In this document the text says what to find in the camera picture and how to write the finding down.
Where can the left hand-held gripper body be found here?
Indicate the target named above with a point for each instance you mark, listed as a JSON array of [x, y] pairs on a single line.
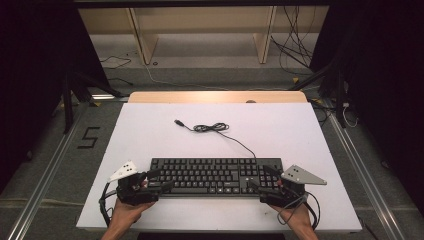
[[131, 193]]

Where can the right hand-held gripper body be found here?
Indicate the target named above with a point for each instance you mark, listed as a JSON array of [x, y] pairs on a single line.
[[290, 195]]

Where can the black computer keyboard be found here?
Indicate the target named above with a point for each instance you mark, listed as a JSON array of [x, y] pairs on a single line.
[[213, 176]]

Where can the person's left hand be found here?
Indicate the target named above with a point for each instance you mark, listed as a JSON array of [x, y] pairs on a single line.
[[126, 211]]

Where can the person's right hand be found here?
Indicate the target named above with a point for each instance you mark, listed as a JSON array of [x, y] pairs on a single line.
[[298, 218]]

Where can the white table board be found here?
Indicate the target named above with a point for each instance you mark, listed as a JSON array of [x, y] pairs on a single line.
[[160, 140]]

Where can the short silver metal bar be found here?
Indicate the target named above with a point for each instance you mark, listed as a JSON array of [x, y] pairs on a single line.
[[106, 97]]

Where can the wooden table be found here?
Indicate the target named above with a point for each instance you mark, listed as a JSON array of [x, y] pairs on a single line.
[[216, 96]]

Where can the black metal stand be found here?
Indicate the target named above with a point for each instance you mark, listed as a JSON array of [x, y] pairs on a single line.
[[68, 106], [339, 100]]

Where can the beige wooden shelf unit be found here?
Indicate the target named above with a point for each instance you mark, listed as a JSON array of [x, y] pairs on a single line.
[[146, 40]]

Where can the black curtain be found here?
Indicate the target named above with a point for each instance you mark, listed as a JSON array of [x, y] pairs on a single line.
[[386, 83], [30, 83]]

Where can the aluminium floor rail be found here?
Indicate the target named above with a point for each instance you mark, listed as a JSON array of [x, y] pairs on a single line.
[[366, 180], [43, 186]]

